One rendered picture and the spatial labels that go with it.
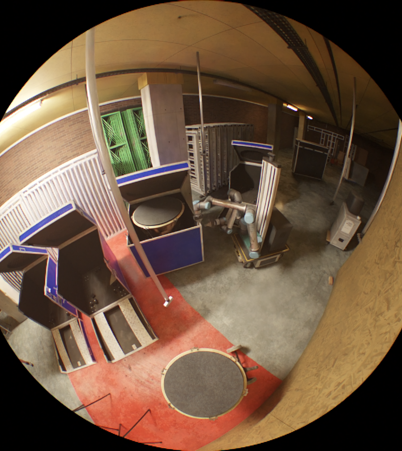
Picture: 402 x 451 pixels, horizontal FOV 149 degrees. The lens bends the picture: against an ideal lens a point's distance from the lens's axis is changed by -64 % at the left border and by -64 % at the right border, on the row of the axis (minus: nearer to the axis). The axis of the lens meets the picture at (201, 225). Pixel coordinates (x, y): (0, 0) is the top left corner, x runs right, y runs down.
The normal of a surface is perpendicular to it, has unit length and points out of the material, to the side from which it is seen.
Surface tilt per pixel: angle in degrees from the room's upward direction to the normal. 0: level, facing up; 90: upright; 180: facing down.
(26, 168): 90
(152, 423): 0
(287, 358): 0
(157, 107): 90
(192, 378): 0
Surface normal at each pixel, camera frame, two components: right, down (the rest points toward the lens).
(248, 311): -0.06, -0.77
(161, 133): 0.67, 0.45
